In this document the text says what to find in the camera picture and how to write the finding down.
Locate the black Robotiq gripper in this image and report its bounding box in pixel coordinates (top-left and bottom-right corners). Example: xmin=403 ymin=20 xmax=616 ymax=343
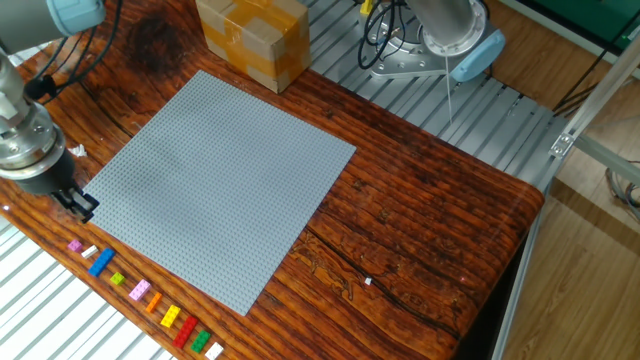
xmin=14 ymin=148 xmax=100 ymax=225

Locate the long blue Lego brick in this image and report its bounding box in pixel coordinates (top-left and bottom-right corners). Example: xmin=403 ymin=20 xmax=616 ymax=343
xmin=87 ymin=247 xmax=117 ymax=278

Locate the pink Lego brick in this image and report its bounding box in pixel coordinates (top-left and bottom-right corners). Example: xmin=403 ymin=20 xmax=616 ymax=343
xmin=128 ymin=278 xmax=152 ymax=302

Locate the yellow Lego brick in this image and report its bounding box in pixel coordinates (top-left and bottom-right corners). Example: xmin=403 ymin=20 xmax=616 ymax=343
xmin=159 ymin=304 xmax=182 ymax=329

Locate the grey Lego baseplate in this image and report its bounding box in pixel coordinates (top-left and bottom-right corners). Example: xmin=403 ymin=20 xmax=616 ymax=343
xmin=82 ymin=69 xmax=358 ymax=317

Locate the long red Lego brick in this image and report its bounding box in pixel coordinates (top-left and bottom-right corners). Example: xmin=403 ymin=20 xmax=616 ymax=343
xmin=171 ymin=315 xmax=200 ymax=350

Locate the green Lego brick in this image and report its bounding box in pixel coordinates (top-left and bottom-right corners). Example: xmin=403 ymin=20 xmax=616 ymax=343
xmin=190 ymin=329 xmax=213 ymax=355

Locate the taped cardboard box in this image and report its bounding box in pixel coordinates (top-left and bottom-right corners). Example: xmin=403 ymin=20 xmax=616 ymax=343
xmin=194 ymin=0 xmax=312 ymax=95

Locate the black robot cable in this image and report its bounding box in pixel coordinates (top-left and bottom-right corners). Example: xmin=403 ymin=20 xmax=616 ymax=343
xmin=357 ymin=0 xmax=426 ymax=71
xmin=24 ymin=0 xmax=125 ymax=104

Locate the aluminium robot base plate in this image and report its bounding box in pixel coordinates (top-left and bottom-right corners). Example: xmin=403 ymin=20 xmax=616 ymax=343
xmin=368 ymin=19 xmax=454 ymax=80

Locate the aluminium frame beam with bracket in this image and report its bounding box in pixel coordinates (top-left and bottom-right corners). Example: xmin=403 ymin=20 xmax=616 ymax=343
xmin=549 ymin=34 xmax=640 ymax=160

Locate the grey cable coil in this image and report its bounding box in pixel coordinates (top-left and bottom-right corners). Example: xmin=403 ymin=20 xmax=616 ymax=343
xmin=604 ymin=159 xmax=640 ymax=224

